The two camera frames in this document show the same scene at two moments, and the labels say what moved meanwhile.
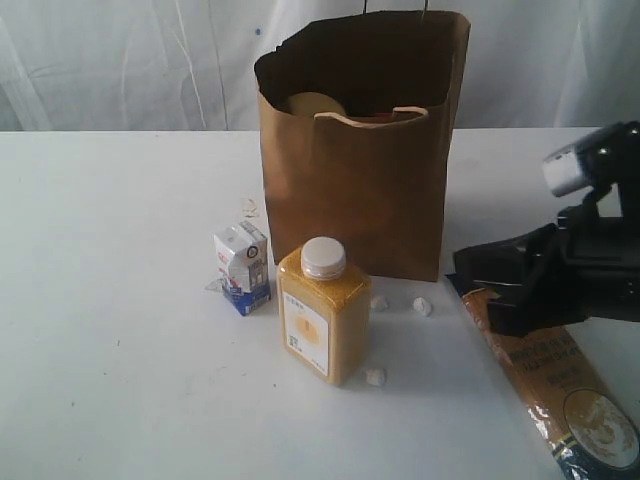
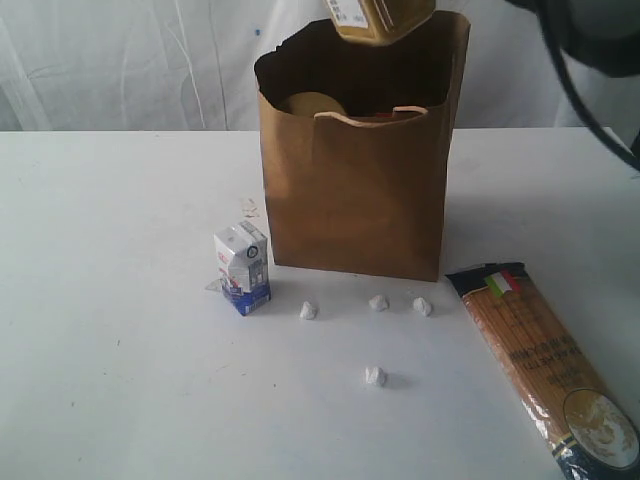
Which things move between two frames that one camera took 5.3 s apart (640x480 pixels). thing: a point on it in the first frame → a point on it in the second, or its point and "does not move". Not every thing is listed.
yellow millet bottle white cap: [325, 310] → [378, 22]
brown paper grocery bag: [355, 116] does not move
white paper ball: [421, 305] does not move
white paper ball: [375, 376] does not move
